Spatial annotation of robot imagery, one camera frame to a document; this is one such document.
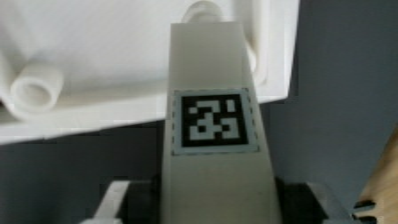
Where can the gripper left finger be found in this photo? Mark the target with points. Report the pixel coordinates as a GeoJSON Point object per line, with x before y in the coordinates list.
{"type": "Point", "coordinates": [127, 204]}

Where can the white leg with peg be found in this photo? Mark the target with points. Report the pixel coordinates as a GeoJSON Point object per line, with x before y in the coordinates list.
{"type": "Point", "coordinates": [217, 176]}

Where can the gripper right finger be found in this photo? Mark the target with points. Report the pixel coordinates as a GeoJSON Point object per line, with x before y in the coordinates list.
{"type": "Point", "coordinates": [310, 206]}

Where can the white square desk top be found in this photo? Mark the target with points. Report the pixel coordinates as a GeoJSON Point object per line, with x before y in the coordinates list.
{"type": "Point", "coordinates": [102, 39]}

